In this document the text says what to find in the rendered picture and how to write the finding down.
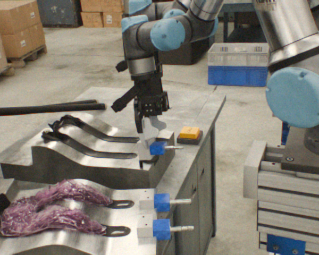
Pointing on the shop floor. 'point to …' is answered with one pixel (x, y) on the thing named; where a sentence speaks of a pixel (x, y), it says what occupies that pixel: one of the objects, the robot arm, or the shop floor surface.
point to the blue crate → (237, 75)
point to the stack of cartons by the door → (102, 13)
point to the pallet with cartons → (20, 31)
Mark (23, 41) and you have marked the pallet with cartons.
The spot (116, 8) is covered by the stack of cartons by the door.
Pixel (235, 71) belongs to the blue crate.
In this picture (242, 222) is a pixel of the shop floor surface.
